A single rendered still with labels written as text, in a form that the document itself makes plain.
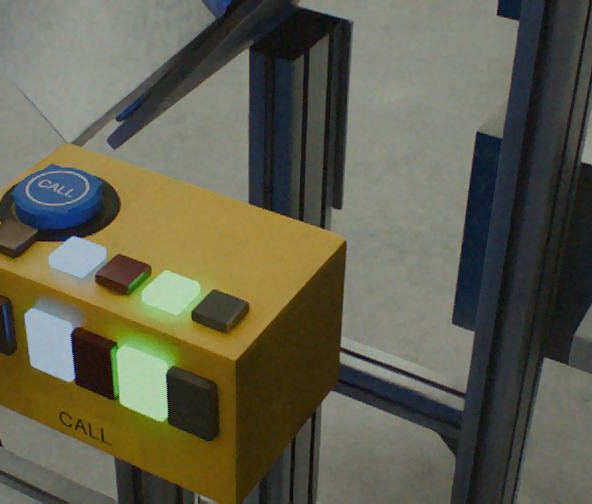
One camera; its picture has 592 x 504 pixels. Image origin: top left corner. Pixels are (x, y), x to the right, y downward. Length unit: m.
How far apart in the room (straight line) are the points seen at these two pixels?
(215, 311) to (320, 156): 0.65
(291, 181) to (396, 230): 1.33
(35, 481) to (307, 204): 0.50
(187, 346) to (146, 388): 0.03
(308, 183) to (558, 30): 0.31
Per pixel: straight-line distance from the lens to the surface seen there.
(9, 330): 0.57
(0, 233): 0.56
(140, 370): 0.52
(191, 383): 0.51
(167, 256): 0.55
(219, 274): 0.54
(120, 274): 0.53
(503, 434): 1.17
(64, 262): 0.54
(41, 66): 0.92
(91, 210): 0.57
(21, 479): 0.75
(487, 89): 2.94
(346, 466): 1.95
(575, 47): 0.94
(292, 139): 1.09
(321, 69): 1.10
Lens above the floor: 1.40
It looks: 36 degrees down
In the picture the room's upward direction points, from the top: 2 degrees clockwise
